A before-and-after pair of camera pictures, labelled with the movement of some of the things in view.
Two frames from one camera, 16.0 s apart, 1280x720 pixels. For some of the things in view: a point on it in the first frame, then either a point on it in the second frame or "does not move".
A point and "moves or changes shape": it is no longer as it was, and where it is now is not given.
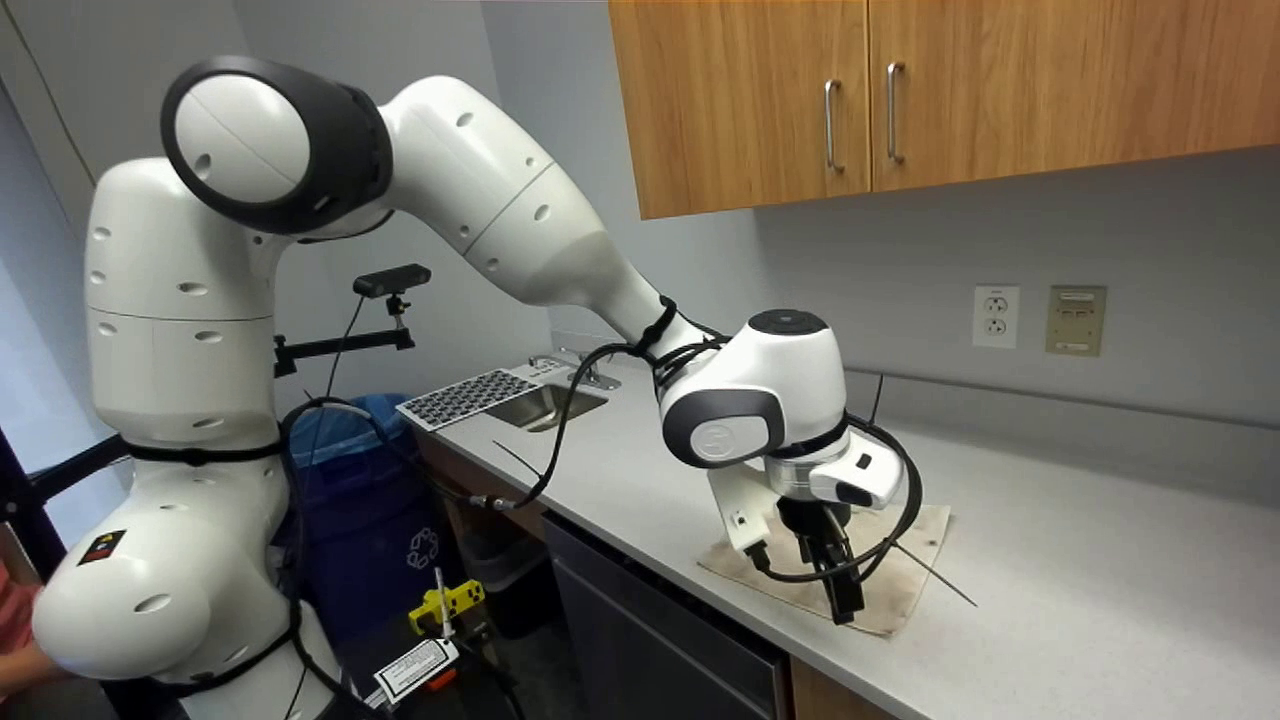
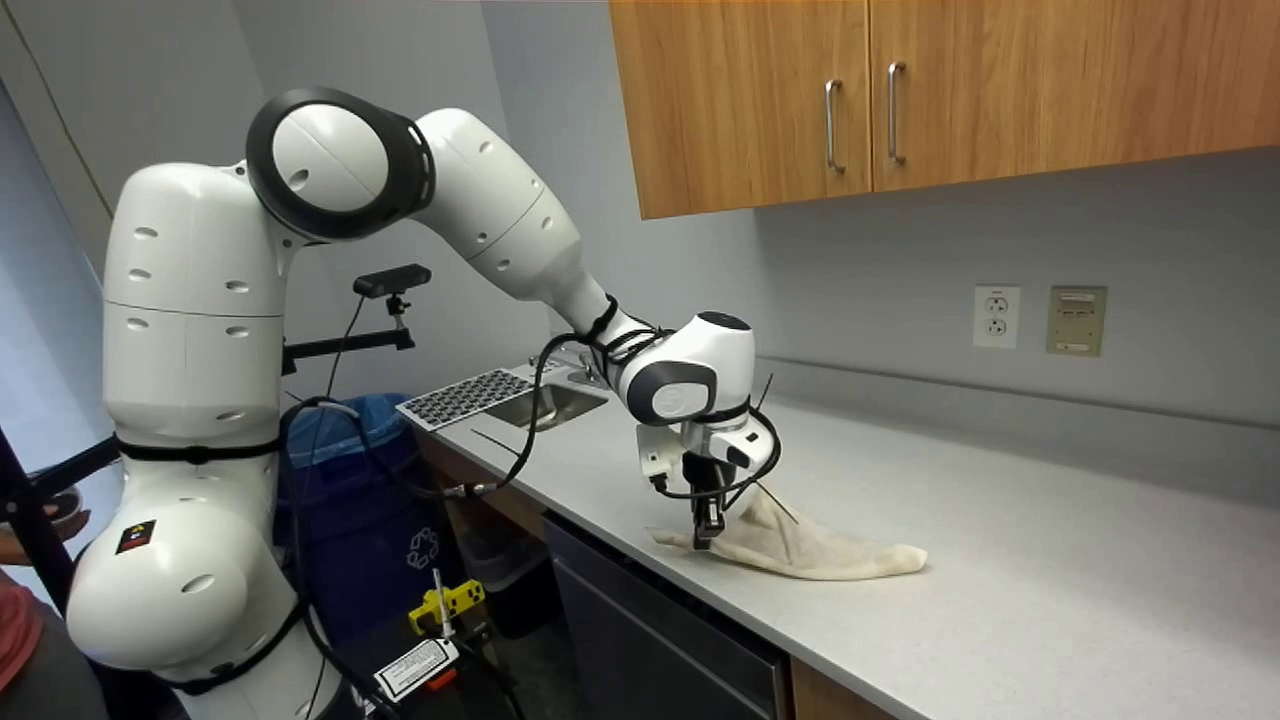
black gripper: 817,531 -> 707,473
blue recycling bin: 364,518 does not move
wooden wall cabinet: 761,102 does not move
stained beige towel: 892,567 moves or changes shape
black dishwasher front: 640,644 does not move
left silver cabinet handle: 828,125 does not move
